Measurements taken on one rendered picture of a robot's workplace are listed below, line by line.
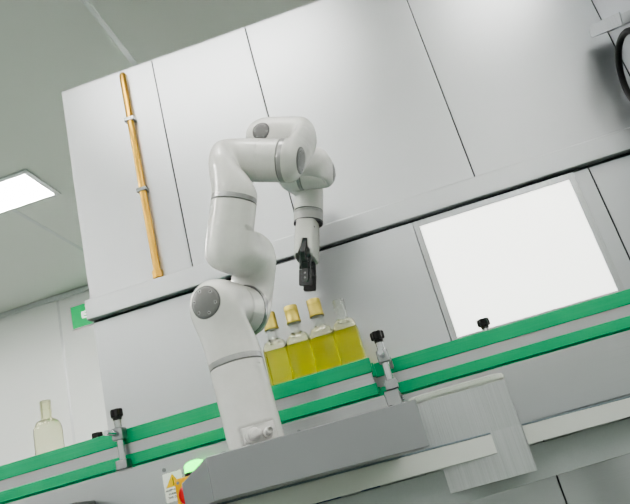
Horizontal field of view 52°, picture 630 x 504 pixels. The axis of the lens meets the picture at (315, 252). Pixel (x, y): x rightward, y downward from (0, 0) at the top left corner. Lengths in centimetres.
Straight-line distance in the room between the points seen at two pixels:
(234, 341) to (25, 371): 462
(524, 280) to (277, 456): 96
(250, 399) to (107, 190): 113
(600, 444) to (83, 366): 451
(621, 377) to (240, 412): 80
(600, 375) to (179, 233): 116
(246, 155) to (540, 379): 77
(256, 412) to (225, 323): 16
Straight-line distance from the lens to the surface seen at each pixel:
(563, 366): 148
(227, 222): 116
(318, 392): 141
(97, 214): 206
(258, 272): 122
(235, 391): 110
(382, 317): 167
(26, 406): 562
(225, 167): 120
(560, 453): 130
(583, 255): 174
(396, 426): 98
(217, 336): 112
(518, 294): 169
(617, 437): 139
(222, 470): 90
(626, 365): 151
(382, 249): 172
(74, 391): 542
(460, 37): 204
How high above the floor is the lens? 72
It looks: 20 degrees up
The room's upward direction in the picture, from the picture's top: 15 degrees counter-clockwise
